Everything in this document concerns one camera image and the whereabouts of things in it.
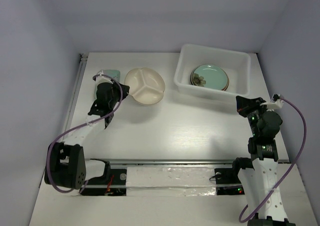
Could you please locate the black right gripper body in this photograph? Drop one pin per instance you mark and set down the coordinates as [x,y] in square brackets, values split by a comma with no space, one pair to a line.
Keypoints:
[253,111]

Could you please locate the cream divided dish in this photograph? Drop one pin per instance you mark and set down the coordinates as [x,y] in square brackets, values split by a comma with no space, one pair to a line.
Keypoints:
[146,86]

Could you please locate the beige bird painted plate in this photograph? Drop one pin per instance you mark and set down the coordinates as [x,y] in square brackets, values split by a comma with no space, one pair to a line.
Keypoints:
[191,82]

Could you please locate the light green round plate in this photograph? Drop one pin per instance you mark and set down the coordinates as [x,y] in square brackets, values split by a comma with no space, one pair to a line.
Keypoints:
[209,70]

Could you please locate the red plate with teal flower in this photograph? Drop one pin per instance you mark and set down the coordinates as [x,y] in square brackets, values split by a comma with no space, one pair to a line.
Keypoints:
[226,87]

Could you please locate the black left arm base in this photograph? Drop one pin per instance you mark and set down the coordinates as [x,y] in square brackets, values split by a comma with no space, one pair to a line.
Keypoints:
[113,184]

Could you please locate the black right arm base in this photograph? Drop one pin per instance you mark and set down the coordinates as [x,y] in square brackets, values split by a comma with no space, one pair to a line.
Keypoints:
[226,179]

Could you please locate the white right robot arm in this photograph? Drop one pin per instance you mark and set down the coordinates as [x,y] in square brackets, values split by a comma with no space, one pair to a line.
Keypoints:
[258,174]

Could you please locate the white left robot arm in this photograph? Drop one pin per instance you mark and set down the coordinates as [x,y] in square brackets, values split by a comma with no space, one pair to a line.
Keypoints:
[65,166]

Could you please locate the white plastic bin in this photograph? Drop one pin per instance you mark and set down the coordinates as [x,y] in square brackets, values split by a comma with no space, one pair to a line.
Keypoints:
[236,65]

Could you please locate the light green rectangular dish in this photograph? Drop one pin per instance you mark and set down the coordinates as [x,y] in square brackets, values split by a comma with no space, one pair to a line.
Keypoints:
[115,74]

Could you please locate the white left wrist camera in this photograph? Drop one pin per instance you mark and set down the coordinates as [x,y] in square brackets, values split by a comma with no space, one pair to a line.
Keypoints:
[101,78]

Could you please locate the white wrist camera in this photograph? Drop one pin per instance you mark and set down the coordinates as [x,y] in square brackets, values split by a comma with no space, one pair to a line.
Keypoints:
[101,78]
[275,103]

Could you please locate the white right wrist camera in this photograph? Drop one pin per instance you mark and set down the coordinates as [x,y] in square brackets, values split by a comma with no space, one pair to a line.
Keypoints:
[275,103]

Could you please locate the aluminium frame rail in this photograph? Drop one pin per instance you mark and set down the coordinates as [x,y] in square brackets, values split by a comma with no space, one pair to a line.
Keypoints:
[68,82]

